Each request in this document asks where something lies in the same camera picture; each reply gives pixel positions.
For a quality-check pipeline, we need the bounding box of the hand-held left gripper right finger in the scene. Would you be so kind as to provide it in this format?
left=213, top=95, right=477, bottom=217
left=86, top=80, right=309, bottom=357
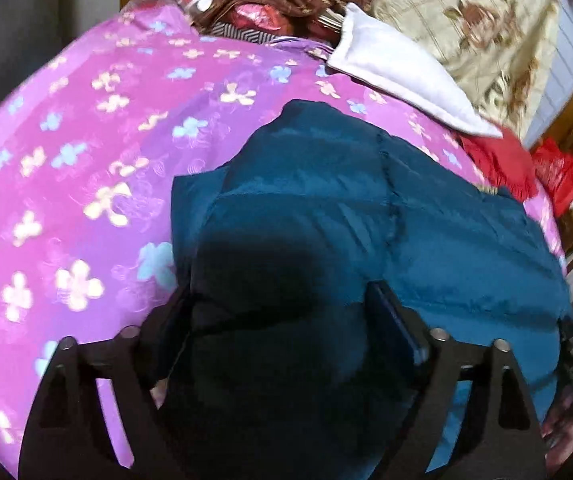
left=367, top=280, right=550, bottom=480

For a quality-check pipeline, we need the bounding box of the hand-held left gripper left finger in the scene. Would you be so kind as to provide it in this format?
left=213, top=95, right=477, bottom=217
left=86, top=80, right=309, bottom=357
left=19, top=285, right=192, bottom=480

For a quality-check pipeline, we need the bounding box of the teal puffer jacket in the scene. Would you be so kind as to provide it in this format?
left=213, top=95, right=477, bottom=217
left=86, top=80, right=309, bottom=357
left=151, top=100, right=573, bottom=480

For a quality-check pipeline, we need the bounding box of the red garment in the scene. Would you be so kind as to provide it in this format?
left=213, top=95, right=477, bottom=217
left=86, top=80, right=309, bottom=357
left=459, top=127, right=540, bottom=198

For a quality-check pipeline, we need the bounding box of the pink floral bed sheet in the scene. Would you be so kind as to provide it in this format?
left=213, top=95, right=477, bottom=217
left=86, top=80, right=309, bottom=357
left=0, top=0, right=567, bottom=480

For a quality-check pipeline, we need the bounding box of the white folded cloth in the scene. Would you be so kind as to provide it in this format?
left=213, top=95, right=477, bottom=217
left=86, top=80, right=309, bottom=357
left=327, top=4, right=503, bottom=138

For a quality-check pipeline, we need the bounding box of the cream floral quilt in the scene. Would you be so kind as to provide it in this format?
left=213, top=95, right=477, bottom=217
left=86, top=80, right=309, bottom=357
left=367, top=0, right=573, bottom=131

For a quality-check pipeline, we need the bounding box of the brown floral quilt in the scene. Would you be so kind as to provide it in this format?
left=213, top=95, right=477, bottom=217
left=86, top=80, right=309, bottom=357
left=131, top=0, right=382, bottom=43

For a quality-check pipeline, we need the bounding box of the red shiny cloth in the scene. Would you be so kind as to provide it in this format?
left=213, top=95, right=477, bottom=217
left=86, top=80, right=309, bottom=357
left=231, top=2, right=290, bottom=33

